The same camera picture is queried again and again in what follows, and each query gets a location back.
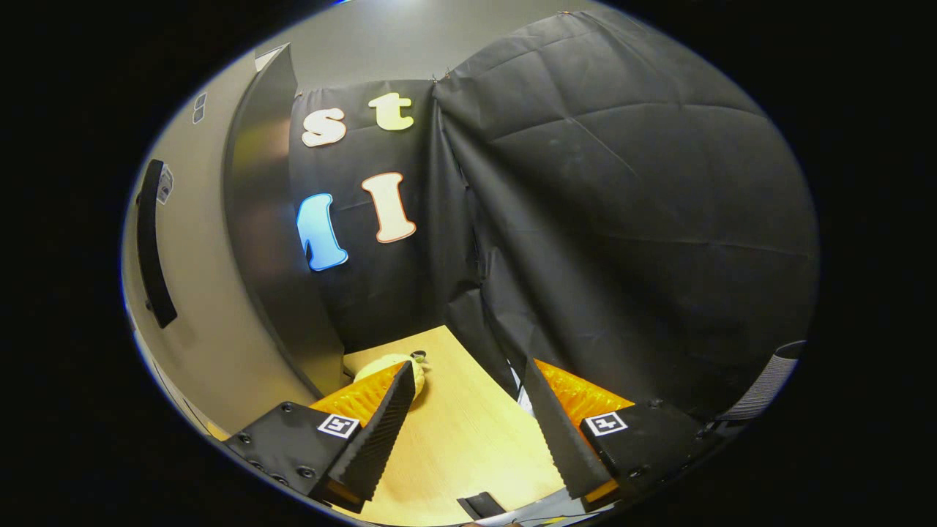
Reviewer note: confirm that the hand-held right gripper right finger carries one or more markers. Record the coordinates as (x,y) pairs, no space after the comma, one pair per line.
(560,432)

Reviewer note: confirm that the grey shoe cabinet door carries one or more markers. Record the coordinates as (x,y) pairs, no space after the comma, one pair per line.
(201,322)

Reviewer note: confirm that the black backdrop cloth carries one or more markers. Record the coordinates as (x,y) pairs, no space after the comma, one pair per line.
(622,205)

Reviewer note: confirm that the yellow plush toy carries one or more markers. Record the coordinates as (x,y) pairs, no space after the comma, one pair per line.
(377,366)

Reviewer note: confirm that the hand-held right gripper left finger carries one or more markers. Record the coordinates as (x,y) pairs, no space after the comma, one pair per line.
(377,439)

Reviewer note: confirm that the grey shoe cabinet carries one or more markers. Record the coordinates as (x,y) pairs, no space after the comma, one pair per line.
(271,241)

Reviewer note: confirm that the black flat object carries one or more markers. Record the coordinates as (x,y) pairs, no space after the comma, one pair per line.
(479,505)

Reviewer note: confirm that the grey ribbed cuff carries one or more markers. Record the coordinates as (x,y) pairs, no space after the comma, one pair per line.
(768,377)

